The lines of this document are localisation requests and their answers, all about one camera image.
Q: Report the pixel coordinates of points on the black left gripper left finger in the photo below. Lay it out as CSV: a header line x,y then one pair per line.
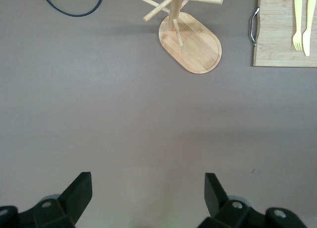
x,y
74,196

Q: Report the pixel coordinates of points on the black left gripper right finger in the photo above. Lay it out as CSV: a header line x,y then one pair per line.
x,y
215,196

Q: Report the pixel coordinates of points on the wooden cup rack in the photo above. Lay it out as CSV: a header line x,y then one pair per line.
x,y
198,50

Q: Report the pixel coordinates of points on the yellow plastic knife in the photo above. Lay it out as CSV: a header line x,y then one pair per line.
x,y
307,40

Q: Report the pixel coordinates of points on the yellow plastic fork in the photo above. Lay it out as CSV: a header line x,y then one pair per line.
x,y
298,15

